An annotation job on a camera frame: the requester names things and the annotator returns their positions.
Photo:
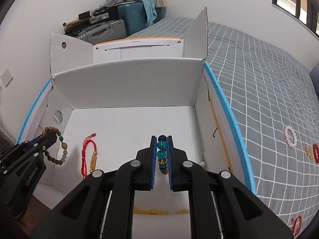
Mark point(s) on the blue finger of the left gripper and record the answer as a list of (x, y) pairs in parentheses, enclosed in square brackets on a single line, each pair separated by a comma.
[(36, 141)]

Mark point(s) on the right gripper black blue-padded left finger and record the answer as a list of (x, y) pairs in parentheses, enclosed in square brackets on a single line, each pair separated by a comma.
[(102, 205)]

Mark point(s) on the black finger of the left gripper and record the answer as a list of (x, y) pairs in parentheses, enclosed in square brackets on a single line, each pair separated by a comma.
[(51, 139)]

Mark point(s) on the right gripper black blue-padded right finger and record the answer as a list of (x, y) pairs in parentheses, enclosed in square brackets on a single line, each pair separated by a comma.
[(221, 206)]

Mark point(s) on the white pearl earrings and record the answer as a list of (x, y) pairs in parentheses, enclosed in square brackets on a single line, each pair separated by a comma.
[(203, 164)]

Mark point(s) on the yellow bead earrings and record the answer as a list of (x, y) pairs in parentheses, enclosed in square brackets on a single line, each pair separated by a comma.
[(309, 154)]

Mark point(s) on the grey checked bed sheet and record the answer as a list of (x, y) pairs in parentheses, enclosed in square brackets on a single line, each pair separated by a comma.
[(271, 103)]

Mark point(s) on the grey suitcase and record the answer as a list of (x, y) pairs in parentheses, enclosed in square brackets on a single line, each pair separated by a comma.
[(104, 32)]

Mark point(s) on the teal suitcase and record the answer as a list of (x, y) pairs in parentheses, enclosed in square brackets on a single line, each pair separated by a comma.
[(134, 15)]

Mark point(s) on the teal cloth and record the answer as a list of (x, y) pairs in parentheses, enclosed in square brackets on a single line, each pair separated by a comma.
[(149, 6)]

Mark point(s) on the blue striped rolled duvet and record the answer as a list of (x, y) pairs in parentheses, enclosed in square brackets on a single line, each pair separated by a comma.
[(314, 74)]

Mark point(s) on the dark framed window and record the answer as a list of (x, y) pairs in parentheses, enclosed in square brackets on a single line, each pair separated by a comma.
[(305, 11)]

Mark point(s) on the white wall socket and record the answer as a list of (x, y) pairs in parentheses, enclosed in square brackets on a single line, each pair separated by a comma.
[(6, 77)]

